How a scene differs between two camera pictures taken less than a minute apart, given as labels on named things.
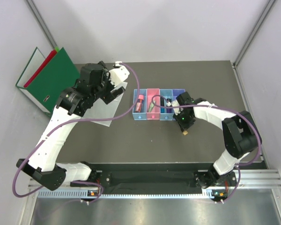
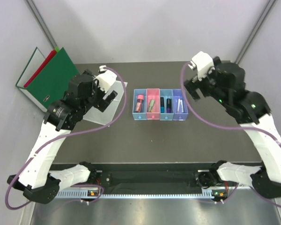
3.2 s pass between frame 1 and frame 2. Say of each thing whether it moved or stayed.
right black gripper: moved
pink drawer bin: stayed
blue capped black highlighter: stayed
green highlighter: stayed
